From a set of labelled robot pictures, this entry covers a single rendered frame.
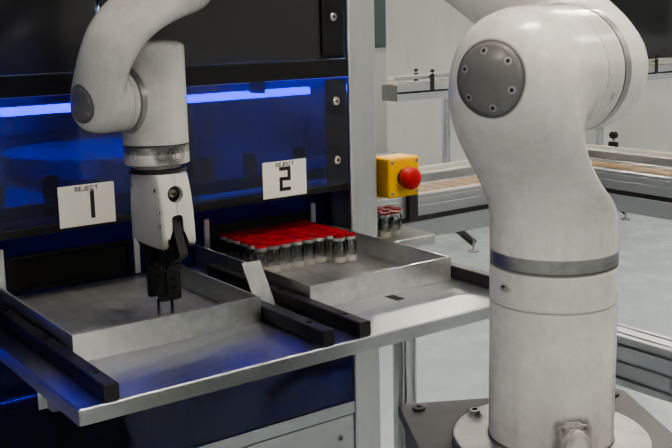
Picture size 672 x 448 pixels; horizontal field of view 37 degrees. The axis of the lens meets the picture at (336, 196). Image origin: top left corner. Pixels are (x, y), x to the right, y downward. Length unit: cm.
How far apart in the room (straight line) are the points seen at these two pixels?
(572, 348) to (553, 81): 25
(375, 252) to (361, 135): 21
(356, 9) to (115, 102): 61
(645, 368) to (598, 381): 141
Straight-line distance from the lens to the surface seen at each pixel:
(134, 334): 125
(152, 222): 129
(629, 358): 237
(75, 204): 147
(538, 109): 83
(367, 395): 183
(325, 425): 179
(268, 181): 161
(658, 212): 222
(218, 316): 130
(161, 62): 126
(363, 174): 173
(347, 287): 141
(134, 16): 119
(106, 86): 120
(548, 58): 83
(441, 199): 200
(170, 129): 126
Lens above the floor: 128
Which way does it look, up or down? 10 degrees down
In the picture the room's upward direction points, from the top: 1 degrees counter-clockwise
